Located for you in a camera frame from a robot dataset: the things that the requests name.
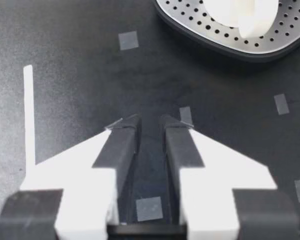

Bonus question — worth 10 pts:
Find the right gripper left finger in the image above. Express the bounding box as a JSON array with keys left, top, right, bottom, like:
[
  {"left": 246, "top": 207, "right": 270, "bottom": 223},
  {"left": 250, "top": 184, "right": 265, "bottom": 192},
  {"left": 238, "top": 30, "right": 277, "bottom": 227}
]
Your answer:
[{"left": 0, "top": 114, "right": 143, "bottom": 240}]

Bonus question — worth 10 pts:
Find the white mug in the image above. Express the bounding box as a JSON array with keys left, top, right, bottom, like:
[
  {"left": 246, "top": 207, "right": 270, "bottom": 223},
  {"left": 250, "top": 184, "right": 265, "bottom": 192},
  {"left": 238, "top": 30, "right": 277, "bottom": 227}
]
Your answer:
[{"left": 202, "top": 0, "right": 281, "bottom": 39}]

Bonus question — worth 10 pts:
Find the black and silver coffee machine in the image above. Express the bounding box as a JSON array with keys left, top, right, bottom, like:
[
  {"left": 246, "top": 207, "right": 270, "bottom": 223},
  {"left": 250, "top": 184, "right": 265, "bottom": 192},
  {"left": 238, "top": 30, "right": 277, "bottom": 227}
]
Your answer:
[{"left": 153, "top": 0, "right": 300, "bottom": 64}]

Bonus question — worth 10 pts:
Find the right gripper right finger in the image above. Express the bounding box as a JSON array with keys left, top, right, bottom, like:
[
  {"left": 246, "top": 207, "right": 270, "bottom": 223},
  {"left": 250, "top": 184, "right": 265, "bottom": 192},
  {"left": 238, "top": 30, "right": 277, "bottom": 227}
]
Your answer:
[{"left": 158, "top": 113, "right": 300, "bottom": 240}]

